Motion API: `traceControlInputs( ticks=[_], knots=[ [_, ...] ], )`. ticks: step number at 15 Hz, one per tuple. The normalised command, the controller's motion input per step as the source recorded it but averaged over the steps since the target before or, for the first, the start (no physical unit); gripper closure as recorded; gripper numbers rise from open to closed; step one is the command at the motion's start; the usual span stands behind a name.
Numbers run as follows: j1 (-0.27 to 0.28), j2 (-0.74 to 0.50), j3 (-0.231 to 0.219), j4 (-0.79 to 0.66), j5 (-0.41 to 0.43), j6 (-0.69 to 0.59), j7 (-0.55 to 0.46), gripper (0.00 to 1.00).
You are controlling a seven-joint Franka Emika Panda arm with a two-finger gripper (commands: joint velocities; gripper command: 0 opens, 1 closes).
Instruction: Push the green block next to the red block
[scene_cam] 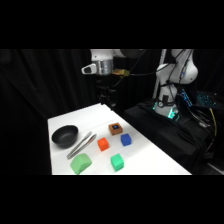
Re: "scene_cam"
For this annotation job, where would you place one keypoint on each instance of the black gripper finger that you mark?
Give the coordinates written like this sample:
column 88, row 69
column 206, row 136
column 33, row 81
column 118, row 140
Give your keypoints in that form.
column 101, row 102
column 112, row 103

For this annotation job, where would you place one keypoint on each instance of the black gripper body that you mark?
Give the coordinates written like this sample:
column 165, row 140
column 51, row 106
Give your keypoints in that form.
column 105, row 91

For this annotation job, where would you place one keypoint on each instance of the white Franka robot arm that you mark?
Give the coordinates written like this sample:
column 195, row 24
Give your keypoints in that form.
column 167, row 91

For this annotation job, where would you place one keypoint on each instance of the brown block with blue top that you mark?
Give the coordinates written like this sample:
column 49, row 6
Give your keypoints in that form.
column 115, row 129

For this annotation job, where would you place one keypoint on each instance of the red block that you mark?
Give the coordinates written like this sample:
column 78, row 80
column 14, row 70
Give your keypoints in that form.
column 103, row 144

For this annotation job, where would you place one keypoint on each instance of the green block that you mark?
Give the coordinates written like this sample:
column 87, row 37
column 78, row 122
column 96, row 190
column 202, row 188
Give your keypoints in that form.
column 117, row 162

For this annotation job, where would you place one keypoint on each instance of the metal tongs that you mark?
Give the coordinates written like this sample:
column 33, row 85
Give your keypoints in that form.
column 81, row 145

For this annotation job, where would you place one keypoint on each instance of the black bowl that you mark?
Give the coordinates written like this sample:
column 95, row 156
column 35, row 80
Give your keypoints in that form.
column 64, row 136

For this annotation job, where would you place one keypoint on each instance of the black robot stand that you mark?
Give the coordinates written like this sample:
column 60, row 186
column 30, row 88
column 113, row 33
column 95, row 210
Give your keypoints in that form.
column 166, row 136

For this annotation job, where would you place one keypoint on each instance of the green rounded sponge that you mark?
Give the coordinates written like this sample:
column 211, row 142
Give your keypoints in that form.
column 80, row 163

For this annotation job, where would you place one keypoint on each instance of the blue lit device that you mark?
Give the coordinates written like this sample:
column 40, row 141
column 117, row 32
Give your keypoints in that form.
column 185, row 97

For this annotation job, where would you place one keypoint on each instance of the backlit keyboard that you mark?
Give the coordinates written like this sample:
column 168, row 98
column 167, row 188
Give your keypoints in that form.
column 207, row 99

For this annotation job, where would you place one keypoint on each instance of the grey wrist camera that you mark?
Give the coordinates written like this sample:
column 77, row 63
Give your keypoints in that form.
column 88, row 69

